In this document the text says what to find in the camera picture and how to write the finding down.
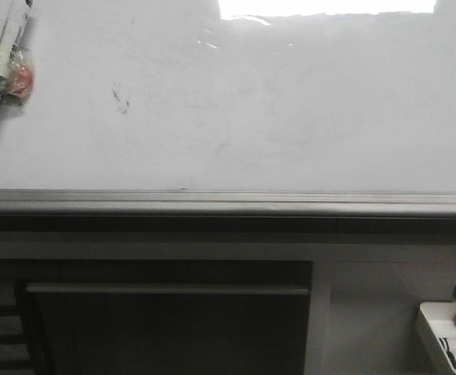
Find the white plastic marker tray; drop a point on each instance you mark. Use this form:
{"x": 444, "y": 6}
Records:
{"x": 436, "y": 320}

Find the dark cabinet panel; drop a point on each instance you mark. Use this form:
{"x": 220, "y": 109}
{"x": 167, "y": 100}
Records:
{"x": 171, "y": 317}

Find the white whiteboard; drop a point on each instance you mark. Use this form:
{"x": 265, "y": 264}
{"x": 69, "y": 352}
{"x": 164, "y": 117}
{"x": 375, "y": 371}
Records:
{"x": 323, "y": 108}

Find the white black whiteboard marker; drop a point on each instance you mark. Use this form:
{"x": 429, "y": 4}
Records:
{"x": 11, "y": 36}

